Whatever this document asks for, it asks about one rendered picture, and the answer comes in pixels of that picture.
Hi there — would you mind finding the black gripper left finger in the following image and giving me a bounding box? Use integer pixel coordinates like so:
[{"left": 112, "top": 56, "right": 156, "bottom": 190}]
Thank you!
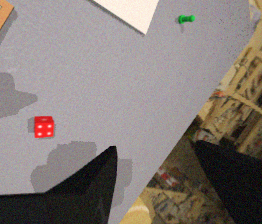
[{"left": 0, "top": 146, "right": 118, "bottom": 224}]

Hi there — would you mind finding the red die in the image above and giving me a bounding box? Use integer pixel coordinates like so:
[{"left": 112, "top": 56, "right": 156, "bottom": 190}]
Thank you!
[{"left": 35, "top": 116, "right": 54, "bottom": 138}]

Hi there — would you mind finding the green pawn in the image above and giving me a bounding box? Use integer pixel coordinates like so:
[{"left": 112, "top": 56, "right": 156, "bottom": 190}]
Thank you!
[{"left": 179, "top": 15, "right": 194, "bottom": 24}]

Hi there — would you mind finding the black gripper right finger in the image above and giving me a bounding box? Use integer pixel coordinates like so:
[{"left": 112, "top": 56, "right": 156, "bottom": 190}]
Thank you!
[{"left": 195, "top": 140, "right": 262, "bottom": 224}]

